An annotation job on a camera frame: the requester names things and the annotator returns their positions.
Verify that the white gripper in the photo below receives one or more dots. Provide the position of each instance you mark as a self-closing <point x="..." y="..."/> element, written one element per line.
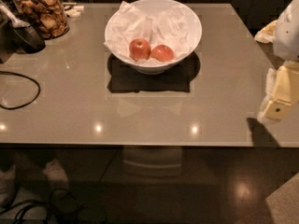
<point x="288" y="32"/>

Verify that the red apple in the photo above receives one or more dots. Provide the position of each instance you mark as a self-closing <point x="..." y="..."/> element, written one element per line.
<point x="162" y="53"/>
<point x="139" y="49"/>

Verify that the white ceramic bowl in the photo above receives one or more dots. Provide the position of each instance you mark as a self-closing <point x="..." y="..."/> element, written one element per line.
<point x="187" y="25"/>

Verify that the yellow white cloth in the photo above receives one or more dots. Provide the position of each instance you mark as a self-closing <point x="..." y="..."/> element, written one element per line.
<point x="266" y="35"/>

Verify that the white crumpled paper liner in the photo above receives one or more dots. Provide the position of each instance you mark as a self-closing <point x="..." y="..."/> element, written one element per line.
<point x="134" y="25"/>

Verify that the small white items on table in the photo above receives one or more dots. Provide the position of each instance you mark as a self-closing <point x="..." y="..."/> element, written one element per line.
<point x="73" y="10"/>

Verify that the white shoe right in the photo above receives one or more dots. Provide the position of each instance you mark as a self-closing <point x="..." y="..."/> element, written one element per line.
<point x="57" y="177"/>

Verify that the white shoe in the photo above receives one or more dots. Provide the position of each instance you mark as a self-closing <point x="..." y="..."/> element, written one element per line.
<point x="57" y="177"/>
<point x="7" y="186"/>

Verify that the glass jar of dried chips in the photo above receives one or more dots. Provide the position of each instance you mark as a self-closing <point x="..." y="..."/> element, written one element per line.
<point x="48" y="16"/>

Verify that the white shoe left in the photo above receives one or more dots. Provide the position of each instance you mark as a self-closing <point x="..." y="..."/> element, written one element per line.
<point x="7" y="186"/>

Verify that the white spoon handle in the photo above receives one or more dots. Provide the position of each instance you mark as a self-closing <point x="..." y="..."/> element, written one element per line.
<point x="16" y="23"/>

